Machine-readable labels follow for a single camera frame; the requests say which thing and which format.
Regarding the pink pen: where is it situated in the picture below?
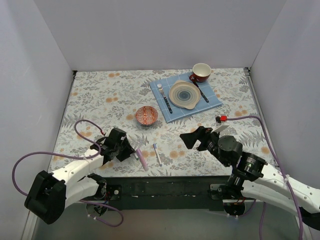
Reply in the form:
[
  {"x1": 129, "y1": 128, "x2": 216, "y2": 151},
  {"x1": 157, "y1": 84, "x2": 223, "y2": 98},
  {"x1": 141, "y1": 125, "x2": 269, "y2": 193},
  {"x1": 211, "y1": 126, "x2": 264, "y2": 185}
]
[{"x1": 139, "y1": 155, "x2": 149, "y2": 171}]

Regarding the white marker pen blue tip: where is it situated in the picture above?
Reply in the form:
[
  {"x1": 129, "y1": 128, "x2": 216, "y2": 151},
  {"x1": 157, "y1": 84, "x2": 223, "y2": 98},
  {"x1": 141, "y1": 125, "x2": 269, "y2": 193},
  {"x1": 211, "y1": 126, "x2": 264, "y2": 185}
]
[{"x1": 153, "y1": 148, "x2": 163, "y2": 167}]

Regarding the white marker pen green tip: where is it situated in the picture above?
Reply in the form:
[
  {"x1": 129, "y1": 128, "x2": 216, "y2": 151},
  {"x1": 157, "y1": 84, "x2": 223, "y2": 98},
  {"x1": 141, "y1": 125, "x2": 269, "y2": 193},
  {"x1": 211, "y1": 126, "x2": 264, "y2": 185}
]
[{"x1": 133, "y1": 152, "x2": 140, "y2": 161}]

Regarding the purple pen cap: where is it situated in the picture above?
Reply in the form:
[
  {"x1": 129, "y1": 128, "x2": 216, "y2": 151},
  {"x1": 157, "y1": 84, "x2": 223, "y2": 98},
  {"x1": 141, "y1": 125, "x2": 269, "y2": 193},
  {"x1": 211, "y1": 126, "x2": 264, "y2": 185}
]
[{"x1": 136, "y1": 148, "x2": 143, "y2": 158}]

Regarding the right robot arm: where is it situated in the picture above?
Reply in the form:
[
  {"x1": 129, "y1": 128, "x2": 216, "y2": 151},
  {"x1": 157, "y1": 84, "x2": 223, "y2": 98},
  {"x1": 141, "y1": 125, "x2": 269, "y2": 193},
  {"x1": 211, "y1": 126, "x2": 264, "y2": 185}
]
[{"x1": 180, "y1": 126, "x2": 320, "y2": 230}]

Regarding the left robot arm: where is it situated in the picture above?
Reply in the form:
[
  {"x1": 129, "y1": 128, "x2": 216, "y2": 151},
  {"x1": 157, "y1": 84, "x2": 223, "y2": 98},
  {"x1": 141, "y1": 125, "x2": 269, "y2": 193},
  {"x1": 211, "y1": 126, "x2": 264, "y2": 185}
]
[{"x1": 24, "y1": 128, "x2": 135, "y2": 225}]

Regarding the red patterned small bowl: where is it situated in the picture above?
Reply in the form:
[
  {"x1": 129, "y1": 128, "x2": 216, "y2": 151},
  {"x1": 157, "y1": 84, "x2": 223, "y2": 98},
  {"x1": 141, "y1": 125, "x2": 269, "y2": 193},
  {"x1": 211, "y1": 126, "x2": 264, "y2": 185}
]
[{"x1": 135, "y1": 106, "x2": 158, "y2": 126}]

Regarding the floral tablecloth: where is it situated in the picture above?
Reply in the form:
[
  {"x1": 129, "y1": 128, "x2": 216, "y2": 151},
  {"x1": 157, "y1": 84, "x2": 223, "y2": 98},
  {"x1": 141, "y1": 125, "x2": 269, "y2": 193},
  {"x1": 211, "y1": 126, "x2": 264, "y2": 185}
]
[{"x1": 48, "y1": 68, "x2": 275, "y2": 177}]

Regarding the blue checked cloth napkin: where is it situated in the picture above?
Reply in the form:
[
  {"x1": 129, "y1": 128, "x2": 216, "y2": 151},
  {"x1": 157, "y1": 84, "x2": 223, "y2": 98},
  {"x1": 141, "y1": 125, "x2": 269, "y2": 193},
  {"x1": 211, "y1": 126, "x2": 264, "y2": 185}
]
[{"x1": 149, "y1": 72, "x2": 223, "y2": 123}]

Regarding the beige plate with blue rings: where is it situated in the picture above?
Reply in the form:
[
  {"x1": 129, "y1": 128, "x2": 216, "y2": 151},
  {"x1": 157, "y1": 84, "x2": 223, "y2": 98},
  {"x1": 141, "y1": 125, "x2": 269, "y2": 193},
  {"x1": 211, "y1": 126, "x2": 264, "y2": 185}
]
[{"x1": 168, "y1": 80, "x2": 201, "y2": 110}]

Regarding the red cup white inside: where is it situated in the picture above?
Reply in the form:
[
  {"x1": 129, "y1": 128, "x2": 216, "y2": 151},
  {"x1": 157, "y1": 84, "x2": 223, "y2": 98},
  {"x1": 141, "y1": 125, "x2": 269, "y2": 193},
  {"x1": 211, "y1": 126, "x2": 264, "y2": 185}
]
[{"x1": 189, "y1": 63, "x2": 212, "y2": 83}]

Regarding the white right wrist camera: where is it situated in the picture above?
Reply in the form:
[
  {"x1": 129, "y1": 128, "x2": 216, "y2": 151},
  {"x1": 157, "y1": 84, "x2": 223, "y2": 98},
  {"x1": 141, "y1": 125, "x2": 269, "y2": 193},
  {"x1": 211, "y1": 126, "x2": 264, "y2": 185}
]
[{"x1": 212, "y1": 115, "x2": 230, "y2": 133}]

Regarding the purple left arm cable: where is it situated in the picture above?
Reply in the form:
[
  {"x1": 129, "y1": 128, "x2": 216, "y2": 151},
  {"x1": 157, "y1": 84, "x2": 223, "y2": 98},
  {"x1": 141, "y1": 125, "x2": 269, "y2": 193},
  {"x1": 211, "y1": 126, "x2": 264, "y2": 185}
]
[{"x1": 12, "y1": 119, "x2": 125, "y2": 228}]

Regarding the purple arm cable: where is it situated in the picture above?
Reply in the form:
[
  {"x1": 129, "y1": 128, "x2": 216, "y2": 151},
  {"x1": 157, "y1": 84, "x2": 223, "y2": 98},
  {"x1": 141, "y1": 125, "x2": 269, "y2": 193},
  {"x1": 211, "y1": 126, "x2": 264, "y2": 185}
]
[
  {"x1": 12, "y1": 119, "x2": 125, "y2": 228},
  {"x1": 224, "y1": 115, "x2": 305, "y2": 240}
]

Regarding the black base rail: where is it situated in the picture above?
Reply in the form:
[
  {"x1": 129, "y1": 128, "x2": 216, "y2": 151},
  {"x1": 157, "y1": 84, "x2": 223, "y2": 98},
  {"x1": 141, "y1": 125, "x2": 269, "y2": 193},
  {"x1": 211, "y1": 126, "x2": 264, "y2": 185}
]
[{"x1": 77, "y1": 176, "x2": 251, "y2": 212}]

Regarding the knife with dark handle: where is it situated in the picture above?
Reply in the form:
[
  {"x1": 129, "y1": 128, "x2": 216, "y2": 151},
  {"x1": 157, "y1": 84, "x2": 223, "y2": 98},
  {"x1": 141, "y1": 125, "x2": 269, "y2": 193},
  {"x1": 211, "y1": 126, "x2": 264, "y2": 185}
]
[{"x1": 193, "y1": 81, "x2": 209, "y2": 103}]

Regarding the fork with dark handle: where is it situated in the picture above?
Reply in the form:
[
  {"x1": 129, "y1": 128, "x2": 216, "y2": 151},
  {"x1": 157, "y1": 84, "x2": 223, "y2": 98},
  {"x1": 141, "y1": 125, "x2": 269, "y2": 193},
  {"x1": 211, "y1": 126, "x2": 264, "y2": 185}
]
[{"x1": 157, "y1": 84, "x2": 173, "y2": 114}]

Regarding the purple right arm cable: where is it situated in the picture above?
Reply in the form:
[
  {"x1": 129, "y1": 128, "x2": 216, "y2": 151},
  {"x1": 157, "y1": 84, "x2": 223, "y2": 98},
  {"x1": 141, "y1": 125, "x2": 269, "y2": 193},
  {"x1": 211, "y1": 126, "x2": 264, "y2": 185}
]
[{"x1": 224, "y1": 115, "x2": 305, "y2": 240}]

